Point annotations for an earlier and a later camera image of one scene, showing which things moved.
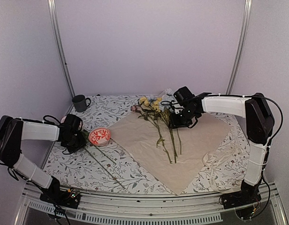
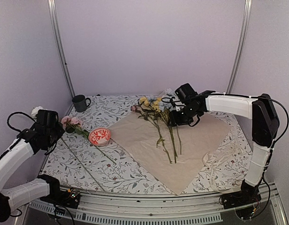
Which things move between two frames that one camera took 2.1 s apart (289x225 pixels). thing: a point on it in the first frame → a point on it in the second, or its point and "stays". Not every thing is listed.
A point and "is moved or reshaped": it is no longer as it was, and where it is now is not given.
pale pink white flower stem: (84, 135) is moved or reshaped
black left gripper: (71, 149) → (61, 130)
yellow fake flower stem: (155, 104) stays
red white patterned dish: (100, 136) stays
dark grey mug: (79, 103) stays
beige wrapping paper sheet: (176, 156) stays
